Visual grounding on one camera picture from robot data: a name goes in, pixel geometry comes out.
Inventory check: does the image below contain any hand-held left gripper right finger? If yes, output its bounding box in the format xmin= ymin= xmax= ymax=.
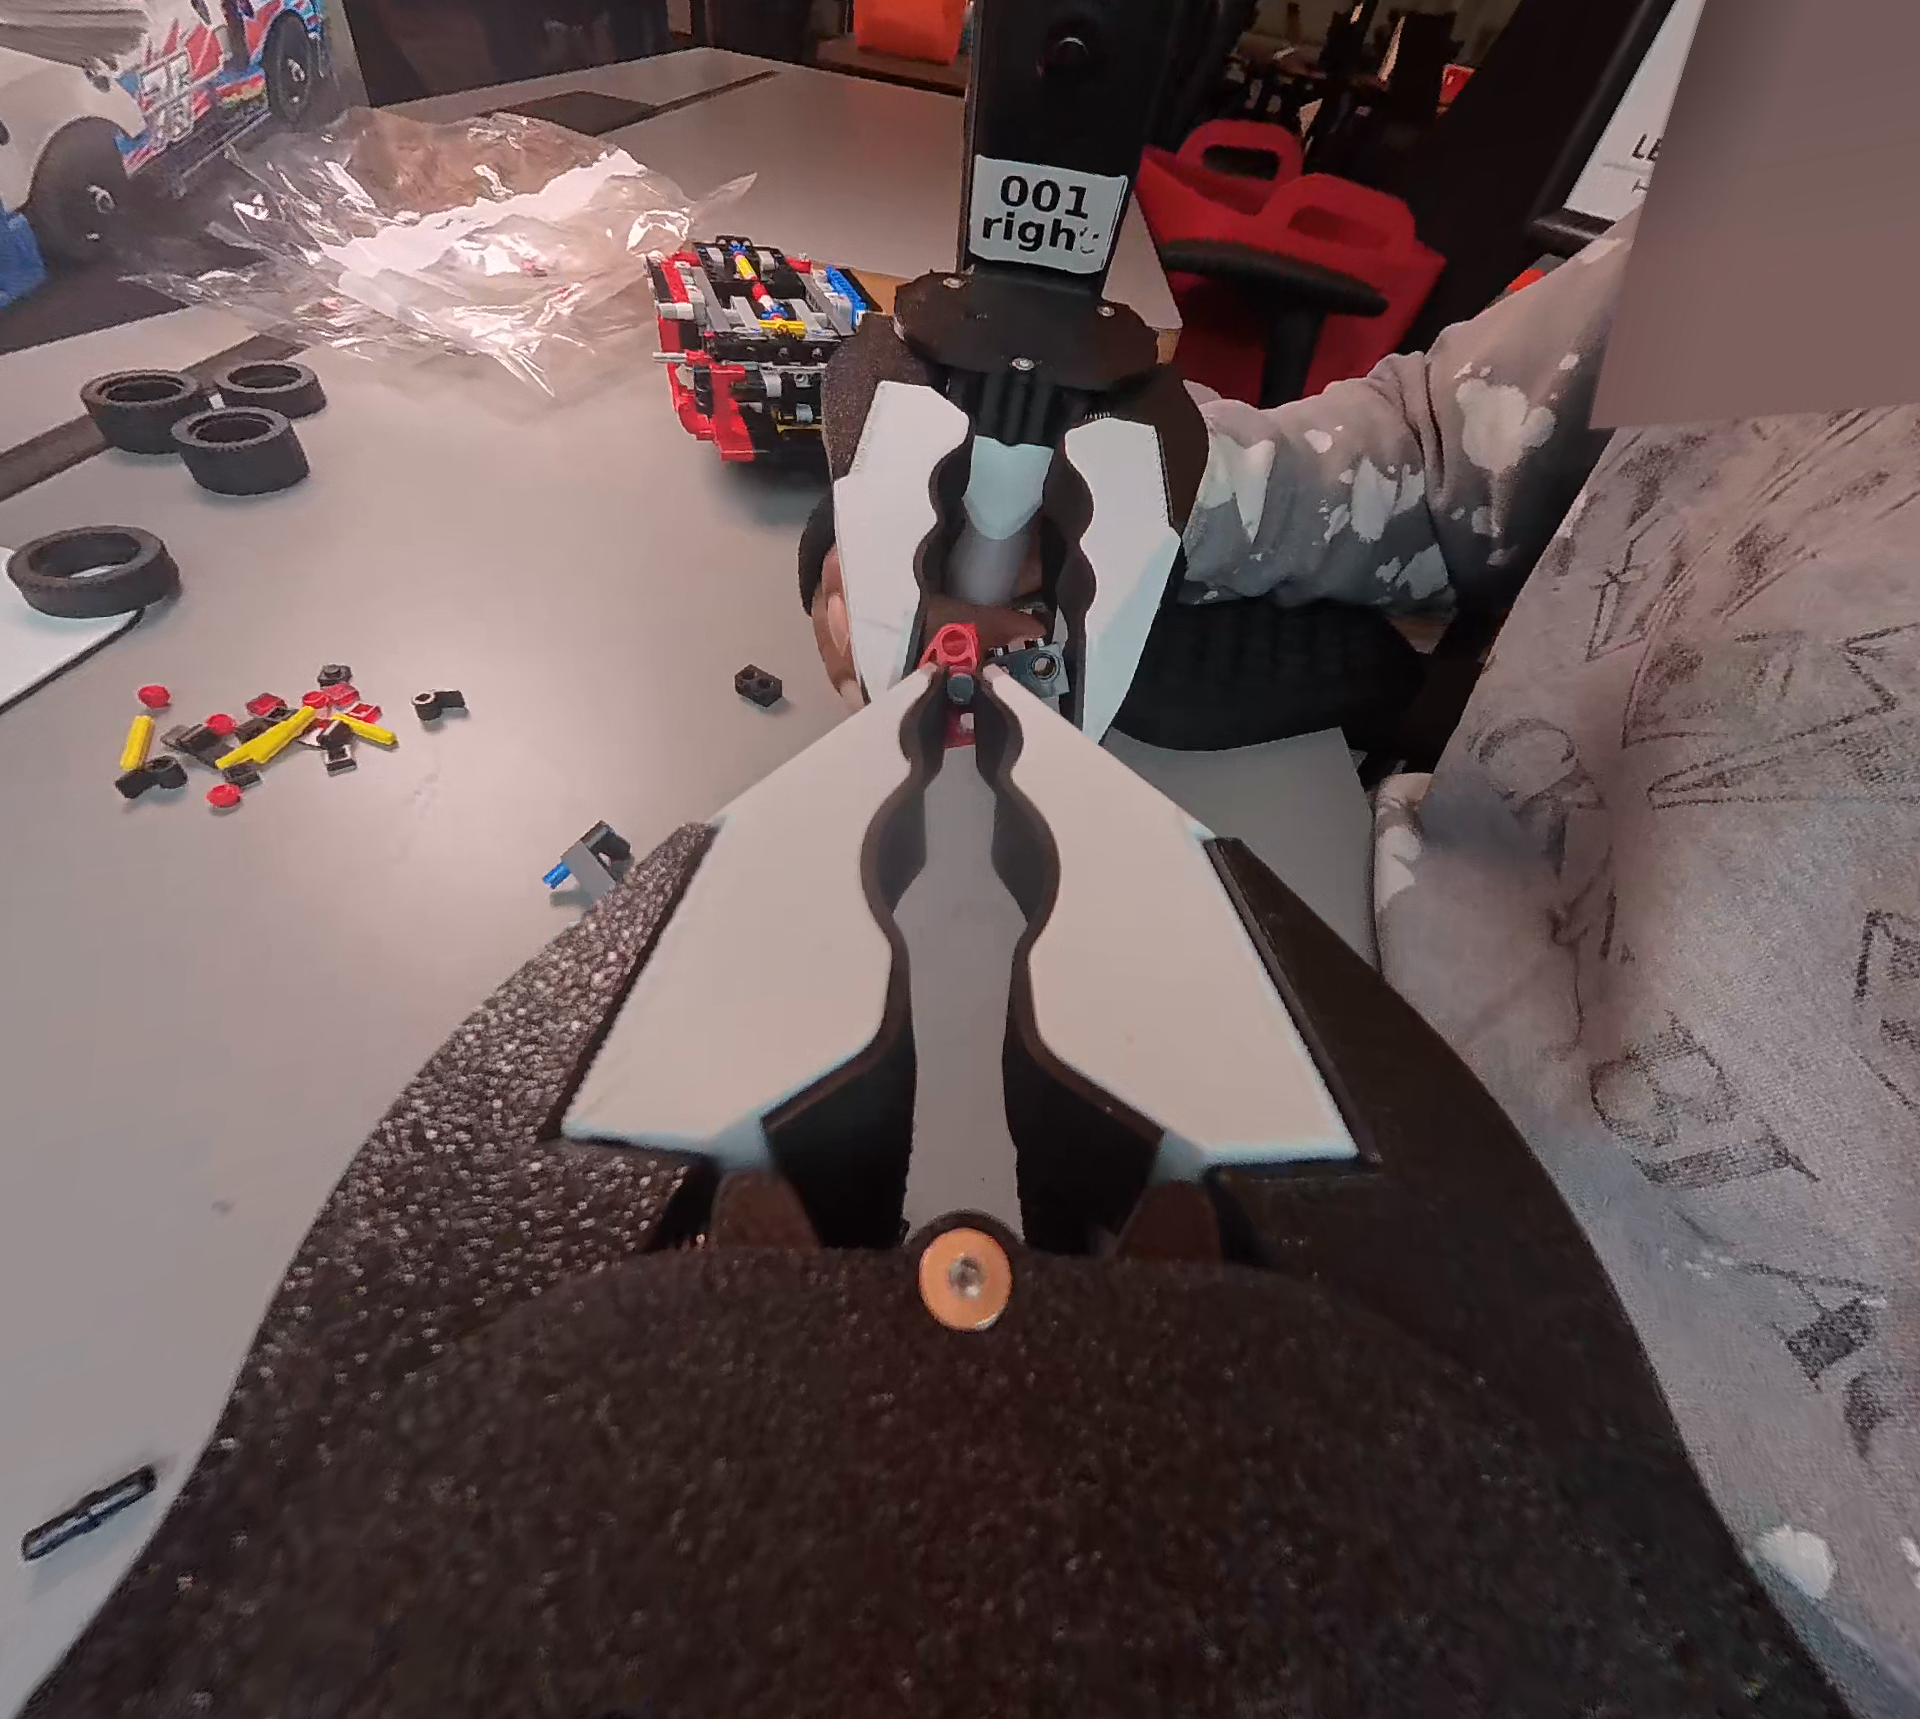
xmin=973 ymin=676 xmax=1360 ymax=1187

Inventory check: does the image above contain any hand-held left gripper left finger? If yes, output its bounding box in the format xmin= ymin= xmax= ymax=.
xmin=561 ymin=676 xmax=940 ymax=1173

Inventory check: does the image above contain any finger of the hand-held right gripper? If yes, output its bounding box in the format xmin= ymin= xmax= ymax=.
xmin=1046 ymin=414 xmax=1190 ymax=742
xmin=831 ymin=382 xmax=966 ymax=716

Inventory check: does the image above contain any red black connector piece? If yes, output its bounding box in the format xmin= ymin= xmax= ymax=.
xmin=922 ymin=622 xmax=996 ymax=756

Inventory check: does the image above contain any brick-built toy car chassis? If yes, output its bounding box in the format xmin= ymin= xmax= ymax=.
xmin=644 ymin=238 xmax=872 ymax=468

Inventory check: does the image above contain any pile of red yellow black bricks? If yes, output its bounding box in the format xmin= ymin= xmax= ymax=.
xmin=112 ymin=662 xmax=467 ymax=809

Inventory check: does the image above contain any person's right forearm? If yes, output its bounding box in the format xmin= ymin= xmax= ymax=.
xmin=1176 ymin=226 xmax=1637 ymax=624

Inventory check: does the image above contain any person's right hand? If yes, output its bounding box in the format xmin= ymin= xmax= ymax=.
xmin=809 ymin=542 xmax=872 ymax=714

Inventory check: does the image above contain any grey blue small brick piece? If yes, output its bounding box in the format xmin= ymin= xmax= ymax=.
xmin=540 ymin=821 xmax=636 ymax=899

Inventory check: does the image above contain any black mesh armrest pad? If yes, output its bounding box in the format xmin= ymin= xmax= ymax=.
xmin=1116 ymin=602 xmax=1419 ymax=746

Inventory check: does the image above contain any red fabric tote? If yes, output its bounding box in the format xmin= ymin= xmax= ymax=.
xmin=1139 ymin=122 xmax=1308 ymax=198
xmin=1229 ymin=174 xmax=1450 ymax=364

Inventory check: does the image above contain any black office chair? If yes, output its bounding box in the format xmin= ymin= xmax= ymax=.
xmin=1161 ymin=238 xmax=1389 ymax=402

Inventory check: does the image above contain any clear plastic bag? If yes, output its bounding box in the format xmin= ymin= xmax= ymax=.
xmin=141 ymin=106 xmax=751 ymax=402

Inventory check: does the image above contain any framed black white marker sign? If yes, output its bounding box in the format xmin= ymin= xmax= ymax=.
xmin=1560 ymin=0 xmax=1757 ymax=236

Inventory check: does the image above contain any black rubber tyre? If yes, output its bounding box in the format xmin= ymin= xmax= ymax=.
xmin=167 ymin=404 xmax=312 ymax=502
xmin=209 ymin=358 xmax=330 ymax=420
xmin=82 ymin=370 xmax=212 ymax=456
xmin=5 ymin=526 xmax=181 ymax=620

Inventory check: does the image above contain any white lamp stand base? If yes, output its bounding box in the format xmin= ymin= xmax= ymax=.
xmin=0 ymin=544 xmax=144 ymax=712

